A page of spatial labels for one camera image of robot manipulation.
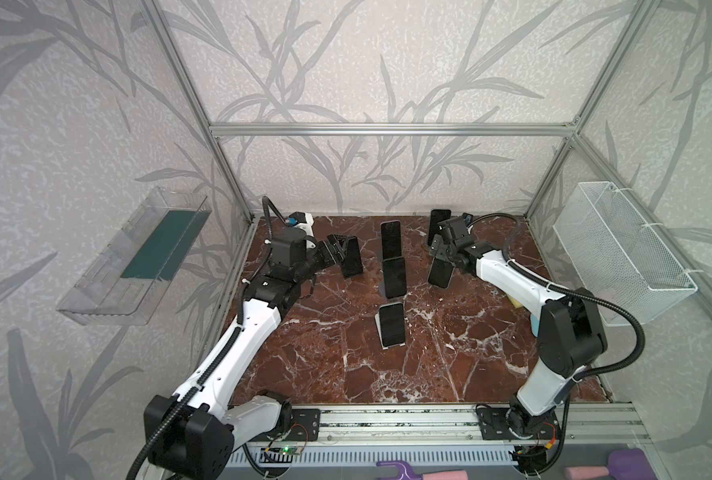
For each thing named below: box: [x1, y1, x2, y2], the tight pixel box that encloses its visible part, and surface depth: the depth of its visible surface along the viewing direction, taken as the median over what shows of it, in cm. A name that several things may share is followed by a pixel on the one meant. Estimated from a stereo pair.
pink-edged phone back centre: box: [380, 220, 402, 260], surface depth 99 cm
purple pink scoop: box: [564, 448, 658, 480], surface depth 69 cm
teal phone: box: [379, 301, 405, 346], surface depth 83 cm
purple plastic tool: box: [376, 460, 469, 480], surface depth 68 cm
